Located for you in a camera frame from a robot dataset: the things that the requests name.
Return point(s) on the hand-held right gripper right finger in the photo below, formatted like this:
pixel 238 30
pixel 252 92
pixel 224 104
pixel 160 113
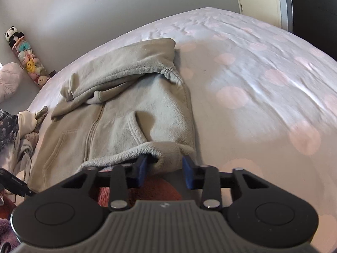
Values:
pixel 188 174

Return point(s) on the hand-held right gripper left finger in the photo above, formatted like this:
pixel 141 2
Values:
pixel 142 170

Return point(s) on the grey-beige fleece zip hoodie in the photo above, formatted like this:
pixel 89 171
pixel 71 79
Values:
pixel 131 97

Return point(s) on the red fleece cloth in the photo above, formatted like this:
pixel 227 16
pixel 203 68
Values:
pixel 158 189

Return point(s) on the light grey garment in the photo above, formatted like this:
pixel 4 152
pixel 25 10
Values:
pixel 23 152

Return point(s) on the purple fuzzy cloth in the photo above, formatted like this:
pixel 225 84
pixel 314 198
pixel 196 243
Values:
pixel 8 234

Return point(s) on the dark floral garment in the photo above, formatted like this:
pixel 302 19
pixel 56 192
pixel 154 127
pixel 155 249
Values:
pixel 8 126

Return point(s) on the olive striped garment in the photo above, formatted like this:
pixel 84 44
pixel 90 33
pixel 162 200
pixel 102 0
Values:
pixel 40 116

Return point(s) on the pink pillow on sill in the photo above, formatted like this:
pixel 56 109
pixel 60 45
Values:
pixel 9 79

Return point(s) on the clear tube of plush toys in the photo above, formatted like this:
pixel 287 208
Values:
pixel 30 63

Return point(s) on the pink polka dot bed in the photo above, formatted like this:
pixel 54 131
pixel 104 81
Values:
pixel 263 71

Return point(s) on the panda plush toy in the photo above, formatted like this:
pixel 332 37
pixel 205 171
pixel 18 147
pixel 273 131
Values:
pixel 12 35

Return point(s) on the cream door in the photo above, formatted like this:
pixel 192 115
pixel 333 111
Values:
pixel 260 0

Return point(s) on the dark wall outlet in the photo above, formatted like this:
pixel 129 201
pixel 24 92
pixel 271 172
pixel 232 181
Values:
pixel 53 72

